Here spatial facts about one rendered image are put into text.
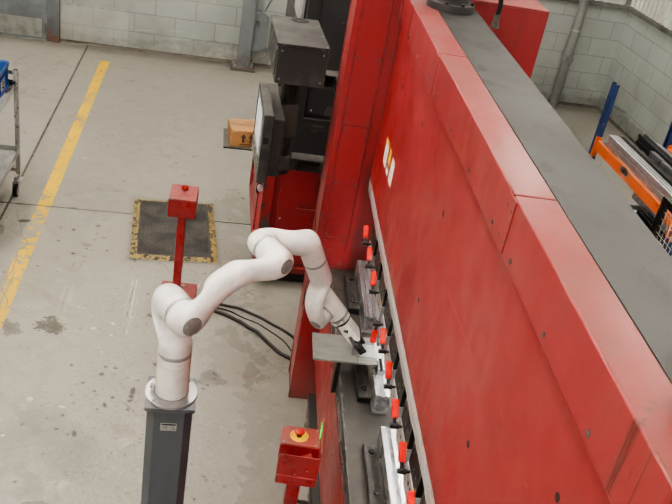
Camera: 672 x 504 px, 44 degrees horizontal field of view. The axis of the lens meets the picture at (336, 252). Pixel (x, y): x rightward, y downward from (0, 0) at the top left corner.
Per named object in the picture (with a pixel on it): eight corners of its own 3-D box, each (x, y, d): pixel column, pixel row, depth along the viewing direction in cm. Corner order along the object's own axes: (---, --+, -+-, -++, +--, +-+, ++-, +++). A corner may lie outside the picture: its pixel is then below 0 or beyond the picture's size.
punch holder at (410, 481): (402, 479, 258) (413, 440, 249) (428, 481, 259) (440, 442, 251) (408, 516, 245) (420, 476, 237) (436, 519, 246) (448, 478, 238)
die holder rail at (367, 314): (354, 275, 419) (357, 259, 415) (365, 276, 420) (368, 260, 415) (361, 333, 376) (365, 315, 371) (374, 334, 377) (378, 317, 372)
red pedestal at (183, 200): (157, 294, 531) (165, 177, 491) (196, 298, 534) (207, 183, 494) (152, 311, 514) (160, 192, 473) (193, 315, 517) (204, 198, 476)
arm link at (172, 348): (166, 366, 285) (171, 309, 273) (143, 336, 297) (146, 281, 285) (198, 357, 292) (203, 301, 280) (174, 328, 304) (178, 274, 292)
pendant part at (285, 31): (251, 164, 461) (270, 13, 420) (295, 168, 466) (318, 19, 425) (256, 206, 418) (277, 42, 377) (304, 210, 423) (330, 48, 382)
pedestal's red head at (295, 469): (278, 446, 335) (284, 412, 326) (317, 452, 336) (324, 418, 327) (274, 482, 317) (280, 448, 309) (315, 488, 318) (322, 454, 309)
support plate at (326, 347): (311, 333, 349) (312, 331, 349) (372, 340, 352) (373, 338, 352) (312, 359, 334) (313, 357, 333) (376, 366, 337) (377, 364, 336)
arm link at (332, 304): (338, 324, 328) (350, 307, 332) (320, 300, 322) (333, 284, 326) (324, 323, 334) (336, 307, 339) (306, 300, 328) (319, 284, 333)
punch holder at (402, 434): (395, 435, 275) (405, 396, 267) (420, 437, 276) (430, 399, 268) (400, 467, 262) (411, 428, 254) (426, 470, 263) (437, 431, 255)
